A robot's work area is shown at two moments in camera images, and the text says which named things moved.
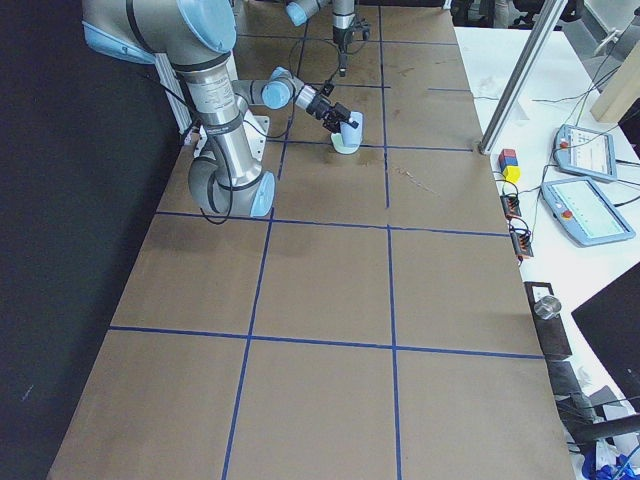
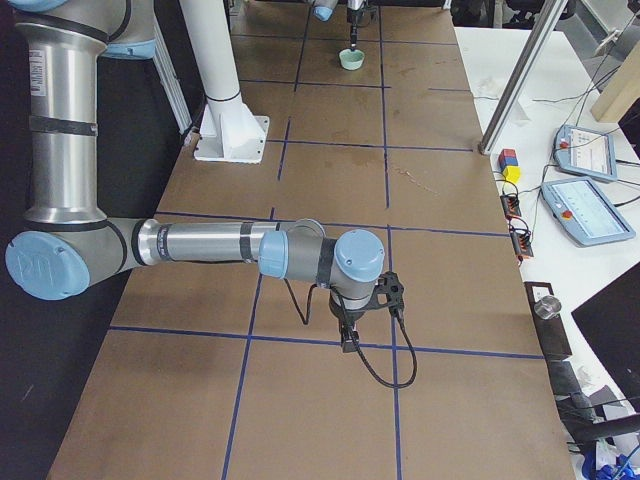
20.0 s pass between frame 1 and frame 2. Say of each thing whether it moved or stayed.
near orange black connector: stayed
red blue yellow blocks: stayed
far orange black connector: stayed
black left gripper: moved
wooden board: stayed
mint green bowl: moved
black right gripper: moved
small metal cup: stayed
